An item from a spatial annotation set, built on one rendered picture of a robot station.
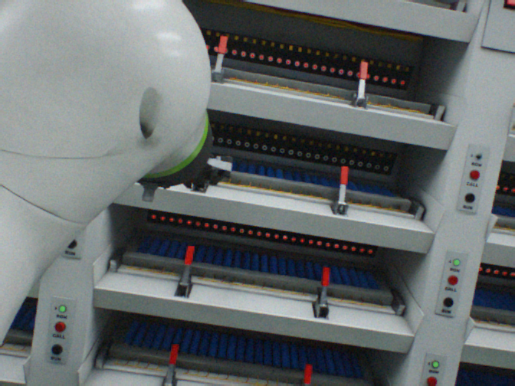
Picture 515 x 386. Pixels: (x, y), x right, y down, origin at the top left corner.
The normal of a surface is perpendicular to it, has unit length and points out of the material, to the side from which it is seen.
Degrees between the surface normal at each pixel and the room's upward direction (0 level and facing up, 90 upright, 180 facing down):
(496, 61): 90
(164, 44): 81
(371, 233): 109
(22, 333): 19
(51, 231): 116
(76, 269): 90
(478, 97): 90
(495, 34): 90
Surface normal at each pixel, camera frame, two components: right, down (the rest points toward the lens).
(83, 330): 0.03, 0.07
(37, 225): 0.68, 0.52
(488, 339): 0.17, -0.91
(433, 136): -0.03, 0.38
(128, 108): 0.50, 0.50
